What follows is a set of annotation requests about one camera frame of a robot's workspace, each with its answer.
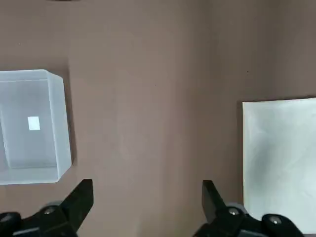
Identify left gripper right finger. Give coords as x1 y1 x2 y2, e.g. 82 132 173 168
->
194 179 307 237

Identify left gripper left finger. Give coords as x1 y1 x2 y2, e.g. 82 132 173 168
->
0 179 94 237

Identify beige tablecloth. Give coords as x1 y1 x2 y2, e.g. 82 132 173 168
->
241 97 316 235

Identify translucent plastic bin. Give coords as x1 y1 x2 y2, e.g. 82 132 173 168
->
0 69 73 185

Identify white label sticker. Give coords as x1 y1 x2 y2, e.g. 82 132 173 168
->
27 115 41 131

